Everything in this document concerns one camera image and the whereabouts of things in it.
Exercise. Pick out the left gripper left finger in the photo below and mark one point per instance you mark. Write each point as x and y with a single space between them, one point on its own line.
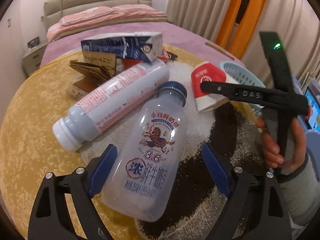
50 218

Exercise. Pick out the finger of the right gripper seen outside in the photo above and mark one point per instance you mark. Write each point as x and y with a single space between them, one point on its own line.
244 93

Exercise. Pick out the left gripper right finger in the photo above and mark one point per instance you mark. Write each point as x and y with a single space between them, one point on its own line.
256 197

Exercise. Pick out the clear milk bottle blue cap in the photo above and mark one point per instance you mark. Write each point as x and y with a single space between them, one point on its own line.
140 182

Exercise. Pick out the grey bottle red label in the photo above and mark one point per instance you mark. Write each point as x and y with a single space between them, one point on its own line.
105 105

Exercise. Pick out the dark blue milk carton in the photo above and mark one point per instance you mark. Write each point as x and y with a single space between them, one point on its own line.
143 45

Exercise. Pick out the grey sleeve forearm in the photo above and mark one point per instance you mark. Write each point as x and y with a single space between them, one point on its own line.
301 193

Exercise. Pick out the person's right hand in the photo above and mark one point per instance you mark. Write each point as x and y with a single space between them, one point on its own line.
271 150

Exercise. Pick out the light blue plastic basket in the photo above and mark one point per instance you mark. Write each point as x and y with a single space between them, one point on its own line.
241 74

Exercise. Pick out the light blue chair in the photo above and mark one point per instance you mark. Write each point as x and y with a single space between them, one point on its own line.
313 149

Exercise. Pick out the wooden bed brush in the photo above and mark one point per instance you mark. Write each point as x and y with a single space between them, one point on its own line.
221 50

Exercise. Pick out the orange curtain right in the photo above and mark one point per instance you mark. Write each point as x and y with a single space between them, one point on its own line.
246 28

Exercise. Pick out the orange curtain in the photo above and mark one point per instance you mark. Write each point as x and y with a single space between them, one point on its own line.
246 28
228 23

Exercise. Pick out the orange curtain left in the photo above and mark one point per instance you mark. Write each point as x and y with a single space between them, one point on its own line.
228 23

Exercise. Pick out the beige curtain right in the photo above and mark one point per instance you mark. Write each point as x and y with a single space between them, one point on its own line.
297 26

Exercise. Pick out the beige curtain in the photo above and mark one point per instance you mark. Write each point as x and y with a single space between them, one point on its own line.
202 17
297 26

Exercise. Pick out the black hair clip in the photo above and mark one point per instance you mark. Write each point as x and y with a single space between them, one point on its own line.
172 56

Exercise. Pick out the red card box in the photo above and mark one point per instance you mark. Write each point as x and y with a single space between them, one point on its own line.
164 56

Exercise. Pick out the beige curtain left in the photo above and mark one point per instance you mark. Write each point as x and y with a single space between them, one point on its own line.
202 17

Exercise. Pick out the purple bed cover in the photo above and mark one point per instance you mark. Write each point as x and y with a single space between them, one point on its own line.
172 35

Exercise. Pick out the yellow round table cloth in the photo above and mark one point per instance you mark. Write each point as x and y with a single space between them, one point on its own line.
29 150

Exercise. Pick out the white wardrobe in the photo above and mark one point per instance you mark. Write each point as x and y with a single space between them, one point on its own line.
12 52

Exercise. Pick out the pink pillow right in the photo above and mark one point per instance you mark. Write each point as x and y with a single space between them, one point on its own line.
126 8

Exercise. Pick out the pink pillow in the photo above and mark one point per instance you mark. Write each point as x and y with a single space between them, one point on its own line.
126 8
85 15

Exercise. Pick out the brown cardboard piece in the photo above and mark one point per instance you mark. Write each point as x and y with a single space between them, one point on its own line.
96 68

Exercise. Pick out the grey bedside table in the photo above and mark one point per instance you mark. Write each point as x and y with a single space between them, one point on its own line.
33 58

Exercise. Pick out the pink folded quilt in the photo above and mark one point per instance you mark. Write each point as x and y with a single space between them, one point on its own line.
56 31

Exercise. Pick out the pink pillow left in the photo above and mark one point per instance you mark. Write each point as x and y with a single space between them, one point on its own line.
85 15

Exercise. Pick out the beige bed headboard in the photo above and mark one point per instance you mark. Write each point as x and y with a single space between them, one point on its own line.
54 10

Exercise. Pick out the small picture frame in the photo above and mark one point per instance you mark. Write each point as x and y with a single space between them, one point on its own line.
33 43

